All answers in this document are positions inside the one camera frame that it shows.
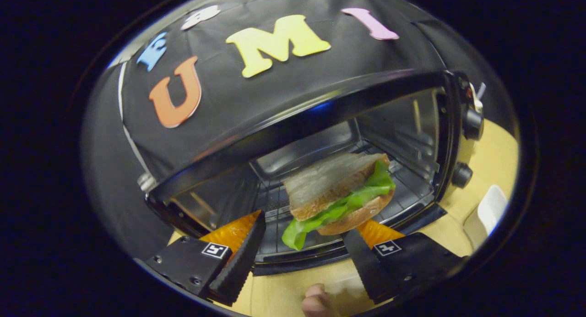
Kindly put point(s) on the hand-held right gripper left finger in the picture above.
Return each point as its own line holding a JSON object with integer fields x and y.
{"x": 242, "y": 262}

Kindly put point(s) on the black backdrop cloth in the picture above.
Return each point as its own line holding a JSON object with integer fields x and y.
{"x": 219, "y": 88}

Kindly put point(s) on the lettuce sandwich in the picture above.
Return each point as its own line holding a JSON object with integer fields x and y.
{"x": 329, "y": 179}

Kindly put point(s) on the white plastic sandwich holder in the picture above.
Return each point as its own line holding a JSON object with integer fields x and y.
{"x": 492, "y": 209}

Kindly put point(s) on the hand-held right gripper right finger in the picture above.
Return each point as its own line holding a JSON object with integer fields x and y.
{"x": 366, "y": 269}

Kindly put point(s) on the black electric oven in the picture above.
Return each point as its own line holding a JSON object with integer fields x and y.
{"x": 297, "y": 120}

